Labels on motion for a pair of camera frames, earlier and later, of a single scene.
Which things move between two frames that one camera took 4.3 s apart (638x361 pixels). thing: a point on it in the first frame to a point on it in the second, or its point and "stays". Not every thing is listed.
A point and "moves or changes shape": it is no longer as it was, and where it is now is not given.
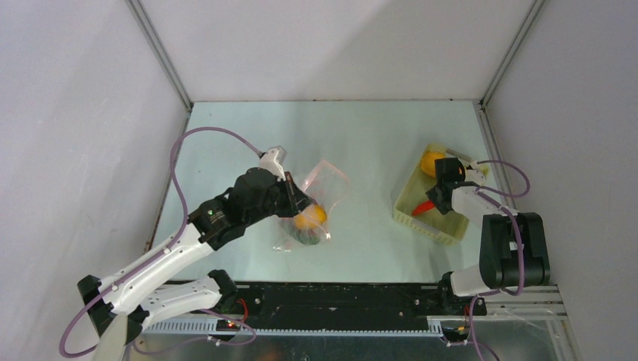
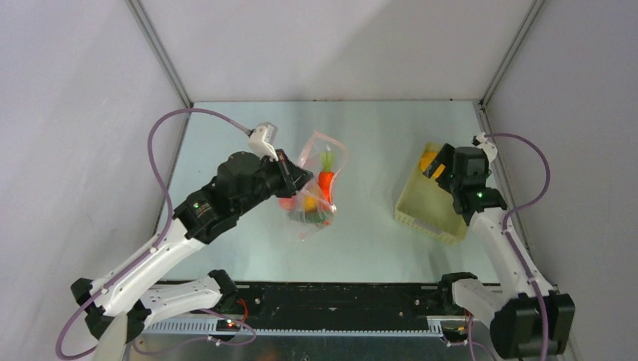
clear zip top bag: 326,186 moves or changes shape
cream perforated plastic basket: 447,228 stays
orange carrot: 425,206 to 326,176
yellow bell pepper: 428,162 stays
